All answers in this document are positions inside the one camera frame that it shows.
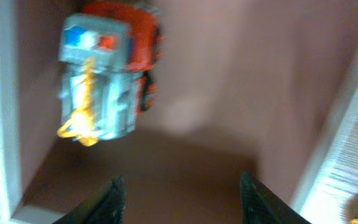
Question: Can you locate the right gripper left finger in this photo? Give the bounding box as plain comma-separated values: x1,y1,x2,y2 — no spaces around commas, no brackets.
53,175,127,224

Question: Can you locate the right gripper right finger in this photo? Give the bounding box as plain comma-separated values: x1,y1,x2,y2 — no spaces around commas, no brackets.
239,172,310,224

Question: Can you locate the grey red toy truck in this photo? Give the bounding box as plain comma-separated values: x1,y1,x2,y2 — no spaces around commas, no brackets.
57,1,164,146

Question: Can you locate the white cardboard box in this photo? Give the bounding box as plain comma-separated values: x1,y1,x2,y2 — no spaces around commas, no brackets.
0,1,358,223

